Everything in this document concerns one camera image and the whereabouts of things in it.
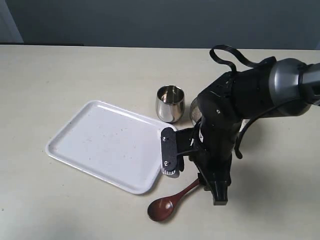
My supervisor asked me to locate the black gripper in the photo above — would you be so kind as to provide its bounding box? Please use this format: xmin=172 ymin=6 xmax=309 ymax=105
xmin=160 ymin=71 xmax=248 ymax=206

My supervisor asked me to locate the brown wooden spoon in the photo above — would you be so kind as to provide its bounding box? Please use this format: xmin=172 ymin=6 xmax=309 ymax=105
xmin=147 ymin=178 xmax=200 ymax=222

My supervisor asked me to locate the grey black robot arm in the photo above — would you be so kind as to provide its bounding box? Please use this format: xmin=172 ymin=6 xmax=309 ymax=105
xmin=161 ymin=57 xmax=320 ymax=206

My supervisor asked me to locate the steel bowl of rice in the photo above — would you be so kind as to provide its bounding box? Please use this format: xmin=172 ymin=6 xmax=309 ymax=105
xmin=189 ymin=97 xmax=202 ymax=126

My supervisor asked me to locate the small stainless steel cup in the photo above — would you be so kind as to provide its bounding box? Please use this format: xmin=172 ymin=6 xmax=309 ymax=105
xmin=155 ymin=85 xmax=185 ymax=124

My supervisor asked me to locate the white rectangular plastic tray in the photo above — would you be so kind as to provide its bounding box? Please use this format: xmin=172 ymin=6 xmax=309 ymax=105
xmin=45 ymin=100 xmax=173 ymax=195

